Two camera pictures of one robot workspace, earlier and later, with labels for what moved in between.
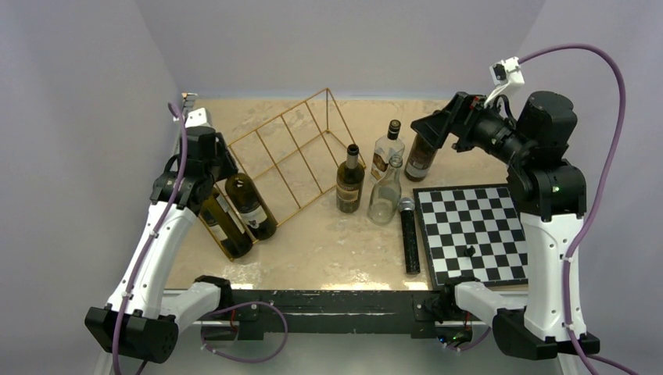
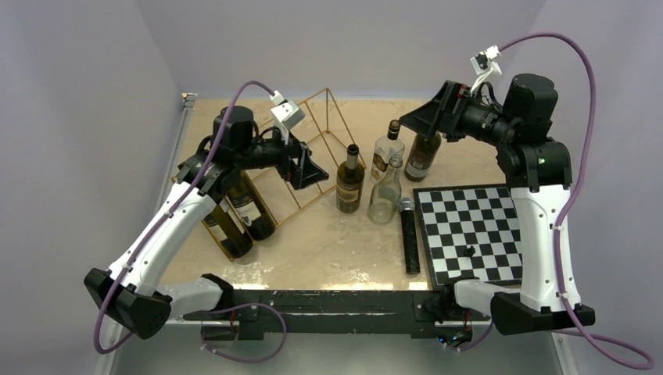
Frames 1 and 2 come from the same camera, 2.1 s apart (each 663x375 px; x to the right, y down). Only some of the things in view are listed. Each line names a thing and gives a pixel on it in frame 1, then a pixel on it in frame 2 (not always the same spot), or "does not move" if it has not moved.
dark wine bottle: x=250 y=206 does not move
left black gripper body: x=223 y=166 → x=274 y=152
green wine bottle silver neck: x=350 y=178 does not move
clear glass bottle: x=385 y=194 does not move
